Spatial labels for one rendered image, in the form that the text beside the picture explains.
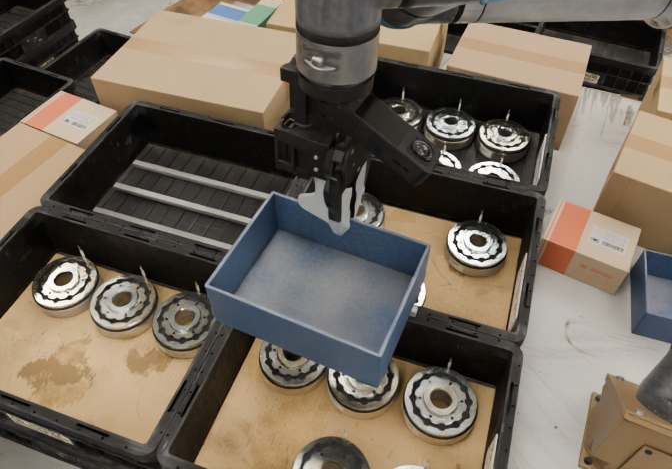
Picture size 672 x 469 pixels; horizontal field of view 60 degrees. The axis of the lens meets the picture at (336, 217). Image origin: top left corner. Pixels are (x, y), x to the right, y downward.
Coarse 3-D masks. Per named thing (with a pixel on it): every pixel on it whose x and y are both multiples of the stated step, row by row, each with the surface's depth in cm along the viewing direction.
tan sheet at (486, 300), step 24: (408, 216) 107; (432, 240) 103; (432, 264) 100; (504, 264) 100; (432, 288) 96; (456, 288) 96; (480, 288) 96; (504, 288) 96; (456, 312) 93; (480, 312) 93; (504, 312) 93
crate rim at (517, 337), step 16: (448, 176) 100; (464, 176) 100; (304, 192) 97; (512, 192) 97; (528, 192) 97; (544, 208) 95; (528, 256) 88; (528, 272) 86; (528, 288) 84; (528, 304) 82; (448, 320) 81; (464, 320) 81; (528, 320) 81; (496, 336) 79; (512, 336) 79
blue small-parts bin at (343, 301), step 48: (240, 240) 64; (288, 240) 73; (336, 240) 70; (384, 240) 66; (240, 288) 68; (288, 288) 68; (336, 288) 68; (384, 288) 68; (288, 336) 60; (336, 336) 56; (384, 336) 64
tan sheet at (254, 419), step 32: (256, 352) 88; (256, 384) 85; (320, 384) 85; (224, 416) 82; (256, 416) 82; (288, 416) 82; (320, 416) 82; (384, 416) 82; (480, 416) 82; (224, 448) 79; (256, 448) 79; (288, 448) 79; (384, 448) 79; (416, 448) 79; (448, 448) 79; (480, 448) 79
